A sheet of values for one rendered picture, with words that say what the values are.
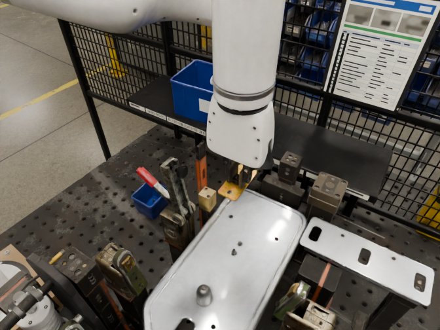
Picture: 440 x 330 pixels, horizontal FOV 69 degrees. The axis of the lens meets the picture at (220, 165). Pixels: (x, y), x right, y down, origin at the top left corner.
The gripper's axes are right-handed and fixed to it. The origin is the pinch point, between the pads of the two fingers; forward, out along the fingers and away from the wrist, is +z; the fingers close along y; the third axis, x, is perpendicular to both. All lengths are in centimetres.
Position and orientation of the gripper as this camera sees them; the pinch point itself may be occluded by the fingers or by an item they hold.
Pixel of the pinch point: (238, 172)
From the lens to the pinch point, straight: 56.6
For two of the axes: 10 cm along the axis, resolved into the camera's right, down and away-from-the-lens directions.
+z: 0.0, 7.1, 7.0
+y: 8.5, 3.7, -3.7
